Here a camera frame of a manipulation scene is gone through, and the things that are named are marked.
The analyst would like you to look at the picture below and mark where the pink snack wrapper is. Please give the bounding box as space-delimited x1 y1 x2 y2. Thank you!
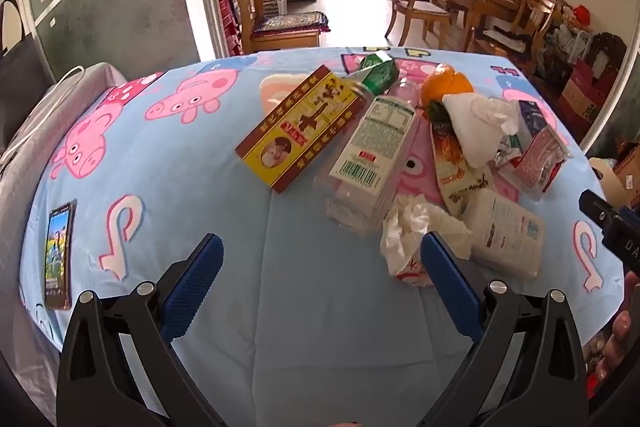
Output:
495 126 572 200

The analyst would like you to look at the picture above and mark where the clear plastic water bottle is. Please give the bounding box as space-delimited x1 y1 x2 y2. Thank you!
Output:
314 78 420 234

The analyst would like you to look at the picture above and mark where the orange peel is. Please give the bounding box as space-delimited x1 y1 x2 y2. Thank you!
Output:
421 63 474 108

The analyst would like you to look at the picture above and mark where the green crushed can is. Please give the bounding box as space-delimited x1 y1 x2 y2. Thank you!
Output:
347 50 399 96

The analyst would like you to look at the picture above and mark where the person's right hand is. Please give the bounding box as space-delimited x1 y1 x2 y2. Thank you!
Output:
596 271 639 384

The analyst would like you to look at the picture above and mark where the white tissue pack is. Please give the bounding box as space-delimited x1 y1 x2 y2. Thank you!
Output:
461 188 544 280

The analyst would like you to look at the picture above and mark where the orange snack wrapper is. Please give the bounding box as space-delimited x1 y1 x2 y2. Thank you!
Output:
431 122 496 218

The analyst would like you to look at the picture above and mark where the smartphone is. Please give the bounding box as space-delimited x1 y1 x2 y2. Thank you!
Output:
43 200 76 310

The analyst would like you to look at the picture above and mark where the blue cartoon pig tablecloth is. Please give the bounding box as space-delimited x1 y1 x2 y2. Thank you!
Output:
18 45 626 427

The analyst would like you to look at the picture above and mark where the red yellow flat box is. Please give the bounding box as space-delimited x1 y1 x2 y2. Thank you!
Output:
235 66 373 193

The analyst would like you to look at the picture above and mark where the wooden dining chair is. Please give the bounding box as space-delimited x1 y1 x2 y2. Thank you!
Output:
384 0 451 50
472 0 556 68

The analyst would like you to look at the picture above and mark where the wooden armchair with cushion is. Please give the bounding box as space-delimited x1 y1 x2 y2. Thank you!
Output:
218 0 331 56

